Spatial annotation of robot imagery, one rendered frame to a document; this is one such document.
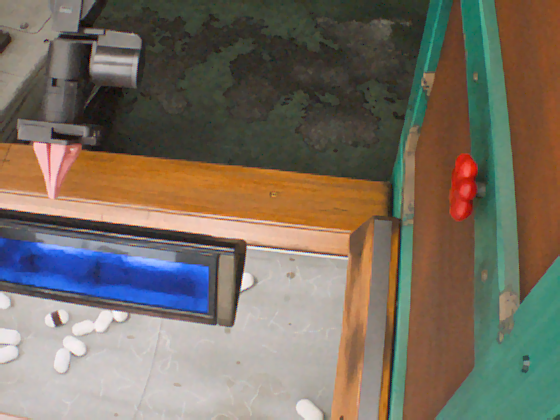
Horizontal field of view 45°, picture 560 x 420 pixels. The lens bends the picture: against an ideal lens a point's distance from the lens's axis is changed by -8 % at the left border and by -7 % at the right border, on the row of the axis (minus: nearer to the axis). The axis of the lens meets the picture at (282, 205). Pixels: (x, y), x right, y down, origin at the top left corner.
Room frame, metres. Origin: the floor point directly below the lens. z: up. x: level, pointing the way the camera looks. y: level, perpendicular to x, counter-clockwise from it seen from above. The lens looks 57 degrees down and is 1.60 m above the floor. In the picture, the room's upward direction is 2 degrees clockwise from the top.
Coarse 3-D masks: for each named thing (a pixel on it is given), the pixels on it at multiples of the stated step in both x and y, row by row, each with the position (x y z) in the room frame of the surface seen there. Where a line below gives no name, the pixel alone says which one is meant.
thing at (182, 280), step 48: (0, 240) 0.28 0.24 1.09; (48, 240) 0.28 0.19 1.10; (96, 240) 0.28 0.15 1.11; (144, 240) 0.28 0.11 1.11; (192, 240) 0.28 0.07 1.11; (240, 240) 0.30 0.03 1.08; (0, 288) 0.26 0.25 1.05; (48, 288) 0.26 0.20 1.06; (96, 288) 0.26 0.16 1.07; (144, 288) 0.26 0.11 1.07; (192, 288) 0.26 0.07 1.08; (240, 288) 0.27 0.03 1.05
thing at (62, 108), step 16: (48, 80) 0.58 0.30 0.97; (48, 96) 0.57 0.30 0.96; (64, 96) 0.57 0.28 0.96; (80, 96) 0.58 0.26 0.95; (48, 112) 0.55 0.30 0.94; (64, 112) 0.55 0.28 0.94; (80, 112) 0.56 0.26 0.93; (64, 128) 0.53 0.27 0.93; (80, 128) 0.53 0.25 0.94; (96, 128) 0.55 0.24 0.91
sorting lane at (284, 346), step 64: (256, 256) 0.47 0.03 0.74; (320, 256) 0.48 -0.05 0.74; (0, 320) 0.35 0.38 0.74; (128, 320) 0.37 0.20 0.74; (256, 320) 0.38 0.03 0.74; (320, 320) 0.38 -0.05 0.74; (0, 384) 0.26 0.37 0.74; (64, 384) 0.27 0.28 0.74; (128, 384) 0.28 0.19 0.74; (192, 384) 0.28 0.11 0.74; (256, 384) 0.29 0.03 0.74; (320, 384) 0.29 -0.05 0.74
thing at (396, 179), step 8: (400, 144) 0.61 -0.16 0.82; (400, 152) 0.59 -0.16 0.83; (400, 160) 0.58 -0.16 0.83; (400, 168) 0.56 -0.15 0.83; (392, 176) 0.62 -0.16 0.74; (400, 176) 0.55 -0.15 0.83; (392, 184) 0.60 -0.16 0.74; (400, 184) 0.53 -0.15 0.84; (400, 192) 0.52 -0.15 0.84; (392, 200) 0.56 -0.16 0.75; (400, 200) 0.51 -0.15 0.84; (392, 208) 0.55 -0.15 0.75; (400, 208) 0.50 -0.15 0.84; (392, 216) 0.53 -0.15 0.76
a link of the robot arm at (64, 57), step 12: (60, 36) 0.64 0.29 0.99; (72, 36) 0.64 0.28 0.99; (84, 36) 0.64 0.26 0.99; (60, 48) 0.61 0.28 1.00; (72, 48) 0.61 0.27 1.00; (84, 48) 0.62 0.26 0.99; (48, 60) 0.61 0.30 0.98; (60, 60) 0.60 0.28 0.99; (72, 60) 0.60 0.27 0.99; (84, 60) 0.61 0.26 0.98; (48, 72) 0.59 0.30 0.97; (60, 72) 0.59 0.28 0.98; (72, 72) 0.59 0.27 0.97; (84, 72) 0.60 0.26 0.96; (60, 84) 0.58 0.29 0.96
